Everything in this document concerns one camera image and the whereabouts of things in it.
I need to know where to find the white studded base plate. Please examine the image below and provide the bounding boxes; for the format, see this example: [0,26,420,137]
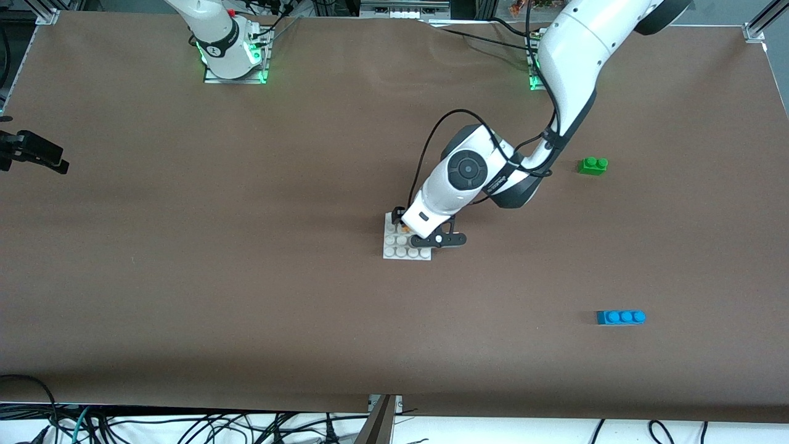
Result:
[382,212,433,261]

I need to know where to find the black base cable bundle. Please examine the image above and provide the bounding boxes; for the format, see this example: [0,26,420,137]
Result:
[247,0,303,47]

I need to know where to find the silver metal rail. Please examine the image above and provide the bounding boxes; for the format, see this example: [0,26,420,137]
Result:
[361,0,451,19]

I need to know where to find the brown table cover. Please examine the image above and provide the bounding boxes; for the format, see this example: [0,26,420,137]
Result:
[0,11,789,424]

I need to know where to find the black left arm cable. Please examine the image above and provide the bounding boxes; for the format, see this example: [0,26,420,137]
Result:
[414,109,559,205]

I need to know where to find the blue three-stud block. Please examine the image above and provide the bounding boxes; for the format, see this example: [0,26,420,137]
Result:
[596,310,647,326]

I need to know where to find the long black base cable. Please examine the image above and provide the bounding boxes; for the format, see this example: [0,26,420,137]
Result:
[431,25,543,51]

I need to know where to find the black looped floor cable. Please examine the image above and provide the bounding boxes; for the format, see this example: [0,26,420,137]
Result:
[0,374,60,444]

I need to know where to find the colourful background object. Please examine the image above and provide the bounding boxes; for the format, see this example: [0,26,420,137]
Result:
[509,0,555,16]

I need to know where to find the teal floor cable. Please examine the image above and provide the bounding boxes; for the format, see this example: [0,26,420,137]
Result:
[69,406,92,444]

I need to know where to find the dark metal profile leg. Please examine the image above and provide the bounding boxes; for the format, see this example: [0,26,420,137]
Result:
[353,395,396,444]

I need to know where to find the short black base cable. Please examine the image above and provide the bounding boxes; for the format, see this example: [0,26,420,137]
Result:
[490,17,541,38]

